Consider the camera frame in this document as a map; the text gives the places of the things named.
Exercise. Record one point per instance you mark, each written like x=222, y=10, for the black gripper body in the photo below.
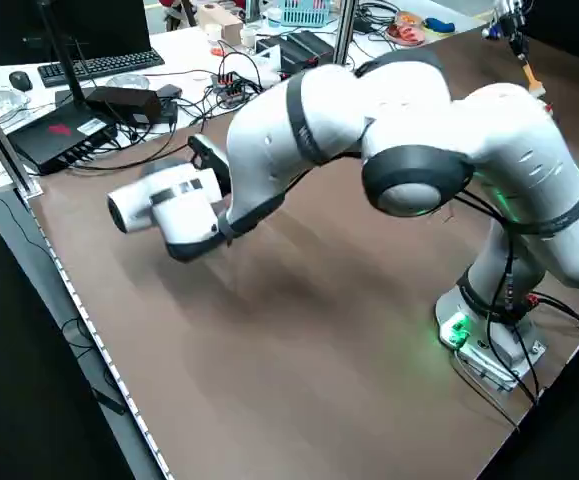
x=209, y=159
x=506, y=30

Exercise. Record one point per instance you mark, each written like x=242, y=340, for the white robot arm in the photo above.
x=419, y=125

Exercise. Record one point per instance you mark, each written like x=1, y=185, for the blue cloth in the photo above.
x=439, y=24

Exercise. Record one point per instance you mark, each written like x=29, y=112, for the hub with red plugs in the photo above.
x=229, y=90

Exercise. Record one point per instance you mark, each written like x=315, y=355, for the small black adapter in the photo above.
x=169, y=91

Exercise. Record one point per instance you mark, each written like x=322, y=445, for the red sausage on stick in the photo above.
x=549, y=106

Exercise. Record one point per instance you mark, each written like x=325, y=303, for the black power brick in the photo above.
x=124, y=102

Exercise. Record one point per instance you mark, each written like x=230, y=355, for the clear glass dish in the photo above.
x=126, y=82

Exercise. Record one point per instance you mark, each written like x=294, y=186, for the pink plate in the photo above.
x=393, y=33

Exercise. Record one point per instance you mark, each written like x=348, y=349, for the white cup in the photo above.
x=247, y=37

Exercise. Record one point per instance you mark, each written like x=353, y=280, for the cardboard box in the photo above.
x=219, y=22

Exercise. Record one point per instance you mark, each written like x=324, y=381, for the black keyboard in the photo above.
x=99, y=65

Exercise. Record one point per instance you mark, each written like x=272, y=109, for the black power supply box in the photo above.
x=304, y=47

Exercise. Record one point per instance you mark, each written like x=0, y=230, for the black box with red logo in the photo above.
x=54, y=135

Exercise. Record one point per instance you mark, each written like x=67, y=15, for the black stand pole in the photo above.
x=66, y=65

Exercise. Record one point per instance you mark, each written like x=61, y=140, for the blue plastic basket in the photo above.
x=304, y=15

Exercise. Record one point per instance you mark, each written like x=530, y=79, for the black computer monitor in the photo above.
x=94, y=25

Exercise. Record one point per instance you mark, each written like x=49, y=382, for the black computer mouse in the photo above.
x=19, y=80

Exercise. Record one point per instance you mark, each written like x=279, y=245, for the clear plastic container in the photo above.
x=4, y=102

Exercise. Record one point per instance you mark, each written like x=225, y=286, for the aluminium frame post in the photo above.
x=345, y=30

